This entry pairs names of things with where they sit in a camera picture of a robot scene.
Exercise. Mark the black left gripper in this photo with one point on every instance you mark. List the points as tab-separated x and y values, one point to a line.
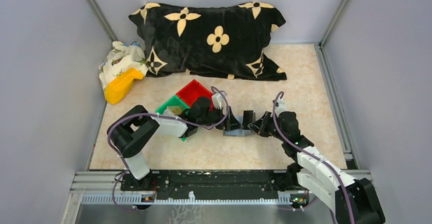
232	123

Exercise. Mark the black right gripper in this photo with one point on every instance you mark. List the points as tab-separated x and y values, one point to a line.
259	126

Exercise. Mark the red plastic bin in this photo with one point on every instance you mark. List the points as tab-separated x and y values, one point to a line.
192	91

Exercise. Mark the green plastic bin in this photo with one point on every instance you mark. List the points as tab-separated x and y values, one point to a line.
168	126

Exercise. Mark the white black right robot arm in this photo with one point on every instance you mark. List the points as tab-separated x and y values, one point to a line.
351	200

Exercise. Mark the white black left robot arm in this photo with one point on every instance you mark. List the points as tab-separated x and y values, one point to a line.
129	134

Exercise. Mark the stack of cards in bin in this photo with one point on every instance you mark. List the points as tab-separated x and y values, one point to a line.
174	110

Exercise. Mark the black floral pillow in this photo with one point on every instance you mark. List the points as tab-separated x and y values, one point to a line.
225	42

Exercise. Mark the yellow and white cloth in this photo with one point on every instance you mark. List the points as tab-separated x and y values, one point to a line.
123	65

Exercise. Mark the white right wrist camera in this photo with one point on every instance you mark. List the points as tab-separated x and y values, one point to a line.
280	107

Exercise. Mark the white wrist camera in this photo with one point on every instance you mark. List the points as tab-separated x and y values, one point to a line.
218	100
280	107

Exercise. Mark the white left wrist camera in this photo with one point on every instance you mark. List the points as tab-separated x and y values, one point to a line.
218	100

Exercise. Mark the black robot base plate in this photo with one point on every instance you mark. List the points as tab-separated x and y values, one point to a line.
214	187

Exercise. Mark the aluminium frame rail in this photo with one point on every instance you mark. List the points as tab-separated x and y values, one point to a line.
102	187

